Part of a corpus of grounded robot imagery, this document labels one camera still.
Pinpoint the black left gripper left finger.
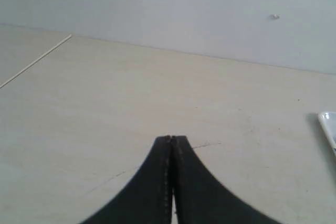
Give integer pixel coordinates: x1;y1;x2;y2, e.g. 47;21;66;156
83;136;172;223

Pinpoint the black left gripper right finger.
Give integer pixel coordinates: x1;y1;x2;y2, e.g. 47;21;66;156
172;136;278;223

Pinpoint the thin metal skewer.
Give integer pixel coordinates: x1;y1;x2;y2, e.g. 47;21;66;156
1;34;72;89

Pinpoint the white rectangular plastic tray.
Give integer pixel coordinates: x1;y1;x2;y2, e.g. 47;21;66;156
318;111;336;155

